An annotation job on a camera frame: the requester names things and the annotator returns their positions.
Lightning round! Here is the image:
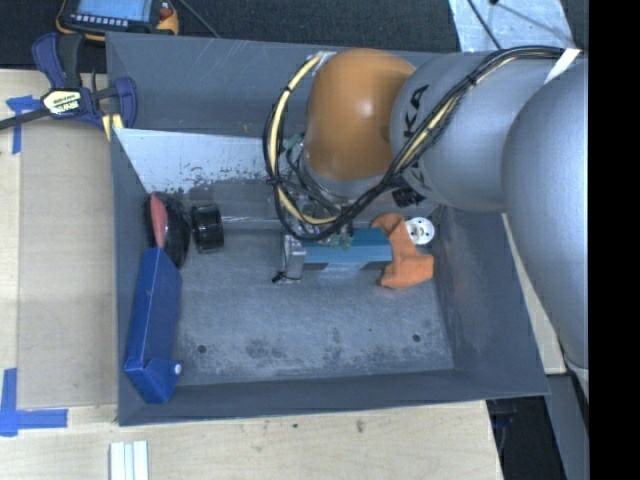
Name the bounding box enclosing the black round brush, red face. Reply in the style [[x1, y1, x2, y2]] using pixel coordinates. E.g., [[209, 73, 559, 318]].
[[143, 192, 192, 270]]

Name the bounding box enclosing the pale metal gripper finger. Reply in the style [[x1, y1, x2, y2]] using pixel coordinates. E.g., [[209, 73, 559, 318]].
[[283, 234, 308, 260], [272, 257, 307, 284]]

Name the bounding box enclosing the pale wood flat board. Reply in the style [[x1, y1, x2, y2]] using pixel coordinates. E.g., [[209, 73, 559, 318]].
[[16, 117, 120, 410]]

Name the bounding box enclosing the black cylinder on white bracket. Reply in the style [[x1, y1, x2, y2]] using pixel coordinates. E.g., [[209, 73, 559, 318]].
[[391, 186, 426, 210]]

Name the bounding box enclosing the white round plastic piece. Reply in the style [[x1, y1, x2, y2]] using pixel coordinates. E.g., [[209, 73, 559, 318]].
[[404, 216, 436, 247]]

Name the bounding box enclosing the black tape roll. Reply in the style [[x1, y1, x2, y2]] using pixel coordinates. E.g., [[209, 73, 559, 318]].
[[189, 202, 226, 255]]

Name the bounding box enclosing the grey metal bin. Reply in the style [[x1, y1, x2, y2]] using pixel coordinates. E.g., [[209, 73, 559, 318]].
[[104, 31, 552, 427]]

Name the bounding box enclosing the teal flat block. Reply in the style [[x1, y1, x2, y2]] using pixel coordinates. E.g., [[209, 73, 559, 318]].
[[299, 226, 394, 272]]

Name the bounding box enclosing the long blue box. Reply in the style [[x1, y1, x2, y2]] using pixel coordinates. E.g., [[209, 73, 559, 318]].
[[123, 246, 184, 405]]

